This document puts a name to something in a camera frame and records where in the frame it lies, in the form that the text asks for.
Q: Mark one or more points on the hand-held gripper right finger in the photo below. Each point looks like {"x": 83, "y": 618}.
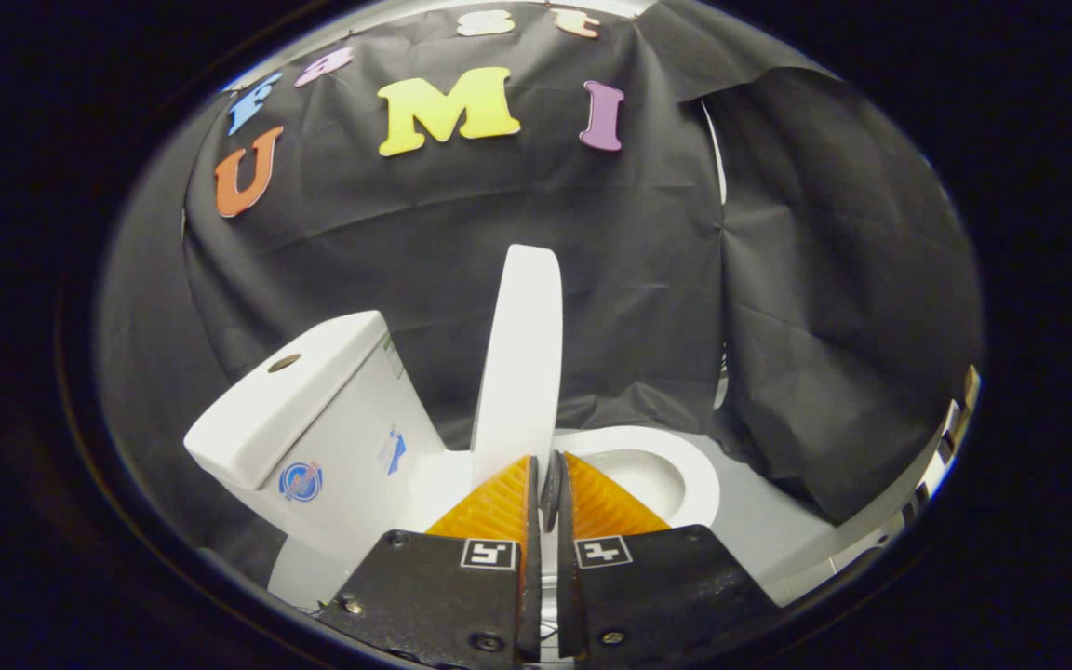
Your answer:
{"x": 657, "y": 586}

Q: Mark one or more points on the white toilet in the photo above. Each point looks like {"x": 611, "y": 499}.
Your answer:
{"x": 331, "y": 419}

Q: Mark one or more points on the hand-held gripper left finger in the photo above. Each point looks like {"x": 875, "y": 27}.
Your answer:
{"x": 434, "y": 596}

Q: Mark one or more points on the white toilet lid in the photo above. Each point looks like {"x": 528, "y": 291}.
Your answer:
{"x": 522, "y": 363}

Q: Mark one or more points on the black backdrop cloth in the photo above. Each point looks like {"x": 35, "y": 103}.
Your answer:
{"x": 638, "y": 279}

